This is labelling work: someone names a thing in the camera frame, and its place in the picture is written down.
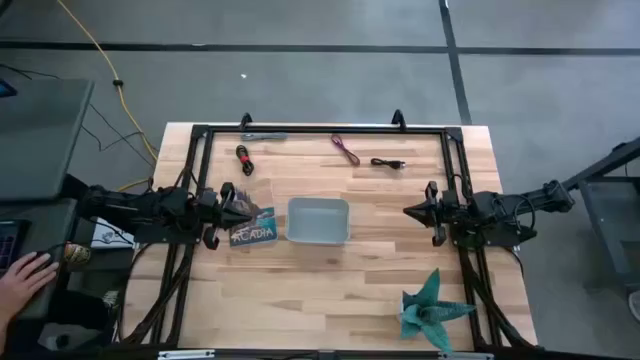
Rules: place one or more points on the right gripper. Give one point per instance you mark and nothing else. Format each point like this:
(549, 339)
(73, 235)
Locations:
(439, 235)

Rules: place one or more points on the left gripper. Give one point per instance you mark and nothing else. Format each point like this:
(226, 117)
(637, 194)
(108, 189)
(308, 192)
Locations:
(211, 235)

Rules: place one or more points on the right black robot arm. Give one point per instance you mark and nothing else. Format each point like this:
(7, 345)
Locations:
(505, 205)

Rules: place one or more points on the person's forearm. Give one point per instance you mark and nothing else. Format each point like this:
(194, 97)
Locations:
(4, 327)

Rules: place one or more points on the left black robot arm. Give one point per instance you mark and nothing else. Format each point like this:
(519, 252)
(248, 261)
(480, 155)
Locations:
(125, 207)

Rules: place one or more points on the Acadia picture book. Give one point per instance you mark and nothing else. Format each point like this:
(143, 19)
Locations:
(260, 231)

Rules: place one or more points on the grey plastic bin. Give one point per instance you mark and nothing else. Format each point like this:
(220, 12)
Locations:
(318, 220)

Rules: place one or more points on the black table clamp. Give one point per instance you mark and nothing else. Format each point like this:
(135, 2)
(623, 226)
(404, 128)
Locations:
(245, 121)
(398, 120)

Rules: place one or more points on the teal artificial succulent plant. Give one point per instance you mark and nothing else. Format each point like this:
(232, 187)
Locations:
(430, 312)

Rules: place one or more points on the white printed paper sheet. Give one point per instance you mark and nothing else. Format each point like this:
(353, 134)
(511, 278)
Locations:
(107, 239)

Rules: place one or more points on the silver aluminium bar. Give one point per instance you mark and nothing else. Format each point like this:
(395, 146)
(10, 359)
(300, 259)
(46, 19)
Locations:
(467, 356)
(186, 354)

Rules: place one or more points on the round yellow black tin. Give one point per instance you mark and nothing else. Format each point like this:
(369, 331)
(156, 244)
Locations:
(76, 253)

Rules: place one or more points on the person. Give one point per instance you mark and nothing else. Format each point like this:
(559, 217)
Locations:
(80, 310)

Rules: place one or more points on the black metal table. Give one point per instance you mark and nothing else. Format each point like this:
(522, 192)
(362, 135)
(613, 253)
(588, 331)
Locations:
(605, 210)

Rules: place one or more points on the dark desk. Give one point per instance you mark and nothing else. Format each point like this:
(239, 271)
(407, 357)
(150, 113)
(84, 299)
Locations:
(47, 225)

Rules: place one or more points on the grey desk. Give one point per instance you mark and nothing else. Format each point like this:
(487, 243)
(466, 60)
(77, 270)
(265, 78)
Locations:
(40, 140)

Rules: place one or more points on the person's hand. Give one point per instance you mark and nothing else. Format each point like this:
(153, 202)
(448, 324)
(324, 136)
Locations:
(22, 282)

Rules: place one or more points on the backlit black keyboard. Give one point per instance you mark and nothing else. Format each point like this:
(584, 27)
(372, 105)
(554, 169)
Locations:
(7, 247)

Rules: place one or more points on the person's shoe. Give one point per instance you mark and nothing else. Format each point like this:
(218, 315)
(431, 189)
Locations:
(635, 305)

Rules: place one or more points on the small lit screen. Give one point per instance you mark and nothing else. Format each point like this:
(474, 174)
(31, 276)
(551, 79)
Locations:
(6, 89)

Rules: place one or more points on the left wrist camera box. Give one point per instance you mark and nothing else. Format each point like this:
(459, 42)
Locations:
(209, 199)

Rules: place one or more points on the black aluminium table frame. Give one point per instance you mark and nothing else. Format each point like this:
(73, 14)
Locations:
(325, 129)

